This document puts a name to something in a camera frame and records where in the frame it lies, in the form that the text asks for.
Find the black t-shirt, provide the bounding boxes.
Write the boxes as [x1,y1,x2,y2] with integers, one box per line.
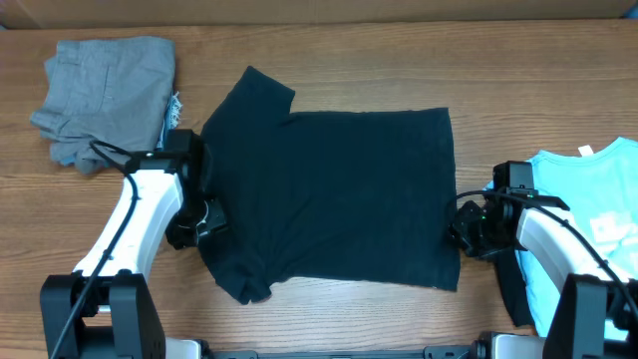
[198,67,460,304]

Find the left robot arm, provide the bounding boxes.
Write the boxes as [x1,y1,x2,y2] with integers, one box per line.
[40,130,227,359]

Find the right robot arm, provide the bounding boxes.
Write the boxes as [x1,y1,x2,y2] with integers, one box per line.
[448,162,637,359]

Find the blue frayed denim garment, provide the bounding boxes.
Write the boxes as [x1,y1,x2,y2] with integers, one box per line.
[50,93,182,175]

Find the light blue t-shirt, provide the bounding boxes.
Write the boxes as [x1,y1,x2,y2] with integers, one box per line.
[482,136,638,343]

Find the grey folded shorts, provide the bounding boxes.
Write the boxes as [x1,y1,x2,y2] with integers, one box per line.
[30,36,175,175]

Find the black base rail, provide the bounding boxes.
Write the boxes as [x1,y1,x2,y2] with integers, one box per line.
[163,338,499,359]

